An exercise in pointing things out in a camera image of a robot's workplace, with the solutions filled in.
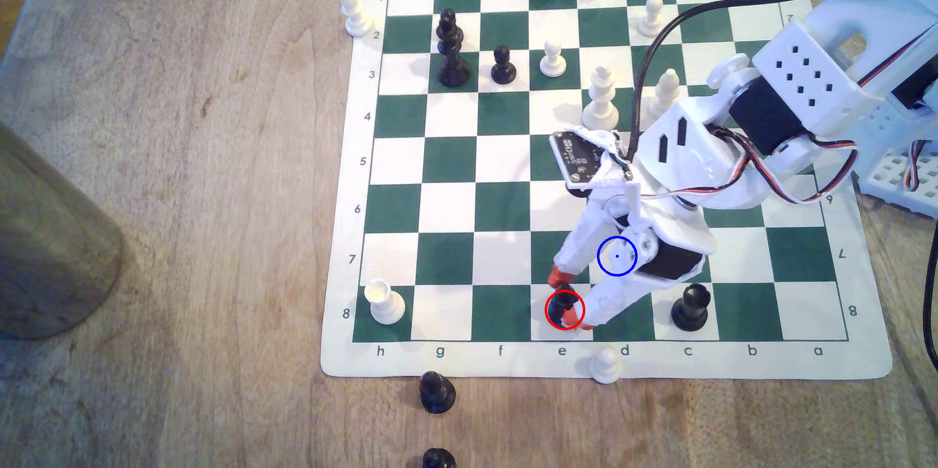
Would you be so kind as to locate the black chess bishop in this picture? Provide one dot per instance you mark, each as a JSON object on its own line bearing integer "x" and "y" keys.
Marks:
{"x": 563, "y": 305}

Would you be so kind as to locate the camera circuit board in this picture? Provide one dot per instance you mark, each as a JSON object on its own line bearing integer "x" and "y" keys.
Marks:
{"x": 586, "y": 158}

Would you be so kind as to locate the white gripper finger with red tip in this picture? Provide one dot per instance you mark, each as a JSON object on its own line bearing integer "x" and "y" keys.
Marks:
{"x": 612, "y": 299}
{"x": 586, "y": 241}

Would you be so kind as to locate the white perforated base block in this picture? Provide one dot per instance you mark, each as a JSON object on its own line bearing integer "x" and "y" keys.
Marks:
{"x": 894, "y": 178}

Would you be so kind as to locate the tall white queen piece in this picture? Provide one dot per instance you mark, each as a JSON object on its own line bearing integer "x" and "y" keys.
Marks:
{"x": 601, "y": 105}

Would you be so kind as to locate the white chess rook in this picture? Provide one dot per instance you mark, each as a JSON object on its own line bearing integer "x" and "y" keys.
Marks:
{"x": 385, "y": 303}

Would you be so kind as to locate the black chess pawn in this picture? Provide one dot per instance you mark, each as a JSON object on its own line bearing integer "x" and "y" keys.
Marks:
{"x": 503, "y": 66}
{"x": 438, "y": 460}
{"x": 437, "y": 392}

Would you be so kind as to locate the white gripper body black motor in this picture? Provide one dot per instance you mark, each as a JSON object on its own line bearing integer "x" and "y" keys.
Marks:
{"x": 670, "y": 260}

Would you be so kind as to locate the white chess pawn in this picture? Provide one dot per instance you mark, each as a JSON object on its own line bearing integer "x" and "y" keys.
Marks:
{"x": 552, "y": 61}
{"x": 605, "y": 367}
{"x": 650, "y": 19}

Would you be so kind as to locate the green white chess mat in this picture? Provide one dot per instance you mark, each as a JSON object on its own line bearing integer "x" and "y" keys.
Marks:
{"x": 454, "y": 233}

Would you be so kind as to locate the white chess bishop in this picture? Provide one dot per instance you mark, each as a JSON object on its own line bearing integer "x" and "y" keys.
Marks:
{"x": 357, "y": 14}
{"x": 663, "y": 98}

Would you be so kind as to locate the brown wooden cylinder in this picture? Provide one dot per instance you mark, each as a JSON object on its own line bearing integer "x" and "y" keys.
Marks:
{"x": 51, "y": 248}

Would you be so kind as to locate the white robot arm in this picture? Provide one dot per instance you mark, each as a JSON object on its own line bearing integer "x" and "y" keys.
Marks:
{"x": 821, "y": 65}

